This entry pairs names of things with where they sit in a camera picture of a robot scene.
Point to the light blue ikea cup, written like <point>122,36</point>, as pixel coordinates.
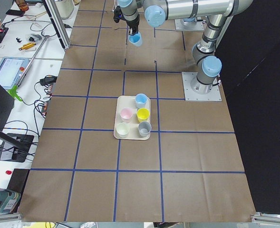
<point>136,39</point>

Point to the yellow plastic cup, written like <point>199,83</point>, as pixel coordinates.
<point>142,114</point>

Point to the long reacher grabber tool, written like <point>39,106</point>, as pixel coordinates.
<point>13,90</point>

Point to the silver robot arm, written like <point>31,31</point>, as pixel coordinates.
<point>192,21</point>
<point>185,13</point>

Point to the blue plastic cup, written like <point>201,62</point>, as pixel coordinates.
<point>140,100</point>

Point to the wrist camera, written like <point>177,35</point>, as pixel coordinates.
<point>118,15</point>

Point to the cream plastic tray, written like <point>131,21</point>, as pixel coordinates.
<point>129,101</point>

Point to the grey plastic cup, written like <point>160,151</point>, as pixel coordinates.
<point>144,128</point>

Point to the aluminium frame post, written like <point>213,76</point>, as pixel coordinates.
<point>56,20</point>

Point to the black monitor stand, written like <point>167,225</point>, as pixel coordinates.
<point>15,147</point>

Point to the cream white plastic cup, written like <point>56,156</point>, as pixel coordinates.
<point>122,130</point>

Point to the black power adapter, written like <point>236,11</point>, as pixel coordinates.
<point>48,80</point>

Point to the teach pendant tablet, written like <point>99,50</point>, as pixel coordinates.
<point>10,68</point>

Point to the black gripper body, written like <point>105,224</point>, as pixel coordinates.
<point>132,23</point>

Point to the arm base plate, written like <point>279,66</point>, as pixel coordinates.
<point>195,25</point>
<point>195,91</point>

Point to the pink plastic cup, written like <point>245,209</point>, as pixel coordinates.
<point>126,114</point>

